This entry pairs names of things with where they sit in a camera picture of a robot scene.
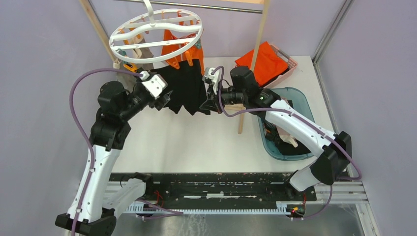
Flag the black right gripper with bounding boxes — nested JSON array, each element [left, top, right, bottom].
[[200, 80, 246, 115]]

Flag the black underwear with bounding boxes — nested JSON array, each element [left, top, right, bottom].
[[153, 59, 210, 115]]

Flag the white round clip hanger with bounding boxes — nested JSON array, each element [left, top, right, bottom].
[[109, 0, 204, 64]]

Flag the beige grey underwear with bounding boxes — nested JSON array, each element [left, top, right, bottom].
[[116, 34, 154, 92]]

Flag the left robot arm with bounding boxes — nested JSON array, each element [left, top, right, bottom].
[[55, 79, 169, 236]]

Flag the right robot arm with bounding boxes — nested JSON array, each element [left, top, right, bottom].
[[201, 66, 352, 201]]

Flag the orange underwear on hanger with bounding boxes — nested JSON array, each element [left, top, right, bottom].
[[161, 28, 205, 75]]

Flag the orange clothespin at left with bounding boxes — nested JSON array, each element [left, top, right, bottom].
[[165, 57, 180, 69]]

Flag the orange clothespin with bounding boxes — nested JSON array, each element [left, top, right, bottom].
[[182, 50, 193, 66], [165, 57, 180, 69]]

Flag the orange cloth in basket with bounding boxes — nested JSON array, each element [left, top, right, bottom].
[[253, 42, 289, 87]]

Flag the dark clothes in basin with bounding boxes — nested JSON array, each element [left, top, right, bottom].
[[260, 119, 311, 160]]

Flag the pink garment in basin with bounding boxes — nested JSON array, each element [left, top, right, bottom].
[[279, 132, 298, 148]]

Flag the pink laundry basket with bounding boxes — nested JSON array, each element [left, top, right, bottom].
[[254, 42, 298, 88]]

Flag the teal plastic basin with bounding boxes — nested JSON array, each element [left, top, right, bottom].
[[258, 87, 314, 161]]

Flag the metal hanging rod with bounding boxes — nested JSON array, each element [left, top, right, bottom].
[[114, 0, 263, 14]]

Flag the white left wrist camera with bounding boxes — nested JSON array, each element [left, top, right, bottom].
[[139, 70, 168, 99]]

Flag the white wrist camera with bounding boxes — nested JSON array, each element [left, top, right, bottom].
[[139, 70, 168, 99], [202, 67, 221, 85]]

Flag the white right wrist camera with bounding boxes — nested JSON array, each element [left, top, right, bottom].
[[202, 67, 221, 85]]

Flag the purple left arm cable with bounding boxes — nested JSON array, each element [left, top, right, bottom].
[[69, 68, 144, 236]]

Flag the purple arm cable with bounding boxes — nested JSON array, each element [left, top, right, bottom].
[[69, 68, 144, 236], [213, 65, 363, 220]]

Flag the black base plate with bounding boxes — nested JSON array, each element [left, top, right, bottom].
[[109, 173, 317, 211]]

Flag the wooden rack frame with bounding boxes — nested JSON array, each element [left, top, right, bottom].
[[79, 0, 270, 135]]

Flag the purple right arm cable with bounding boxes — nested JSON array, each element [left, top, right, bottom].
[[213, 65, 363, 220]]

